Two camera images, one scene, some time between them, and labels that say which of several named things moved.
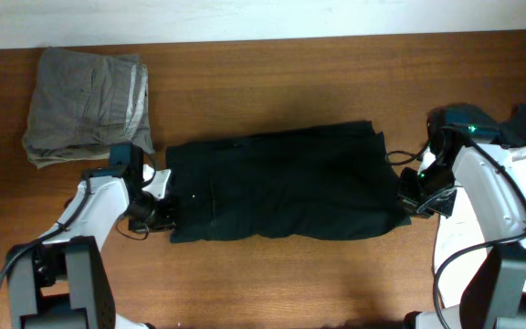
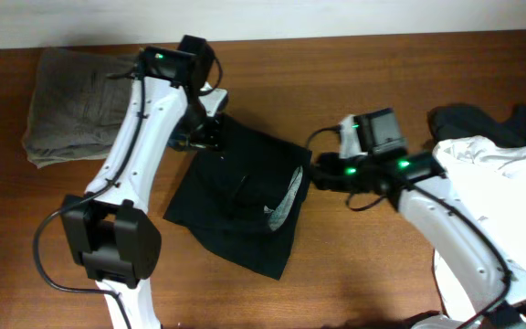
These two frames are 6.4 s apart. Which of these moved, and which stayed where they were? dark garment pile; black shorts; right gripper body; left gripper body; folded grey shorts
Moved: left gripper body; right gripper body; black shorts
Stayed: folded grey shorts; dark garment pile
